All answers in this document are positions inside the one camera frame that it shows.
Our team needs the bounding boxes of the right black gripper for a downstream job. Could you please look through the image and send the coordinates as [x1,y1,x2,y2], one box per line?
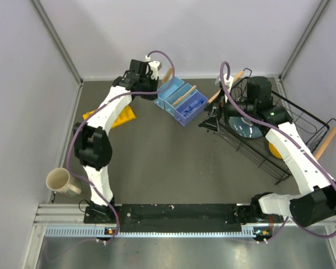
[198,88,256,132]

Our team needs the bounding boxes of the test tube brush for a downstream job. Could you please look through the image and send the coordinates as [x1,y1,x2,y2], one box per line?
[162,67,173,84]

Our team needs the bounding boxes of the wooden stick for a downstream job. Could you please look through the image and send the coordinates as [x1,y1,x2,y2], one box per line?
[172,85,197,106]

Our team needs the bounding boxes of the blue safety glasses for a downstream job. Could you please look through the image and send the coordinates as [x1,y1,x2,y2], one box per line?
[183,100,204,117]

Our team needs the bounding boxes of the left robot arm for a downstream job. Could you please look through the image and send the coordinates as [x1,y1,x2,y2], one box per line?
[74,57,161,222]

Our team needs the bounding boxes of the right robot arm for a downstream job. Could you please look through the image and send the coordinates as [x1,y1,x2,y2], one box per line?
[199,76,336,228]

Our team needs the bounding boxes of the purple drawer box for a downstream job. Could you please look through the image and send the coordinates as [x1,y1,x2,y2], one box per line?
[174,91,208,126]

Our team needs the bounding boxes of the light blue drawer box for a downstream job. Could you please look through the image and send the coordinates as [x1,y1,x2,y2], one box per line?
[155,77,184,109]

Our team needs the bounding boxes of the blue ceramic plate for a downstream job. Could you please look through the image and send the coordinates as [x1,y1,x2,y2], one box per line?
[228,117,263,139]

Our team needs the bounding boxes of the middle blue drawer box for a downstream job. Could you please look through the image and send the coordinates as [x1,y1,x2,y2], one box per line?
[165,84,197,116]

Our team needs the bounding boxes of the yellow test tube rack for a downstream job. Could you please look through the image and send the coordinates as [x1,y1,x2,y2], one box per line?
[83,105,136,131]

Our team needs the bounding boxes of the yellow ribbed bowl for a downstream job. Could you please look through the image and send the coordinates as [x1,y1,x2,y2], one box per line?
[268,142,283,160]

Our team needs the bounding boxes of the paper cup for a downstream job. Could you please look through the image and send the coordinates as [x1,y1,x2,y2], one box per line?
[45,168,82,197]

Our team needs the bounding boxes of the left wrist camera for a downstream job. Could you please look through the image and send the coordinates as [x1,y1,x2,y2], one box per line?
[145,55,162,80]

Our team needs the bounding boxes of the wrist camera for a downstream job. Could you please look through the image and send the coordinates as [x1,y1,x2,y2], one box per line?
[214,73,234,91]
[145,55,162,80]

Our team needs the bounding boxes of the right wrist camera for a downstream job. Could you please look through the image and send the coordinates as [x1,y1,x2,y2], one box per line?
[214,73,234,91]

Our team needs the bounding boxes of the black wire dish rack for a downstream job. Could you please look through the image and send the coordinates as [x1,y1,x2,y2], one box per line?
[209,68,336,185]

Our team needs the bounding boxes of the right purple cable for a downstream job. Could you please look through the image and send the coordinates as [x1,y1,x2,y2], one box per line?
[220,61,336,244]

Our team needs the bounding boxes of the purple cable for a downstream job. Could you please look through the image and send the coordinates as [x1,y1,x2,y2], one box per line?
[220,61,336,244]
[66,50,176,244]

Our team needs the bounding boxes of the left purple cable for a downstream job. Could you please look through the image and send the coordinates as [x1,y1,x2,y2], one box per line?
[66,50,176,244]

